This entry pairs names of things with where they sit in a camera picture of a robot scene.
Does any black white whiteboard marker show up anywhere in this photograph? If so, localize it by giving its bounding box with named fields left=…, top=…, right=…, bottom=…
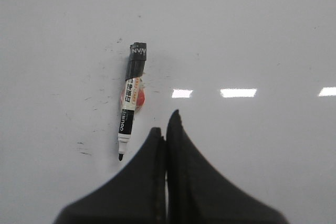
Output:
left=118, top=42, right=147, bottom=161

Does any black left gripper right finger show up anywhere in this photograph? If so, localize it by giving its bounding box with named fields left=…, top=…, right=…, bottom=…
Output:
left=166, top=110, right=288, bottom=223

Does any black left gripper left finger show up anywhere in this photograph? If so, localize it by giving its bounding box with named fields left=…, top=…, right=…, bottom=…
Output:
left=54, top=127, right=166, bottom=223

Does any white whiteboard with aluminium frame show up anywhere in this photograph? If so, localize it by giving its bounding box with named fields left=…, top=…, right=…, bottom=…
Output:
left=1, top=0, right=335, bottom=223

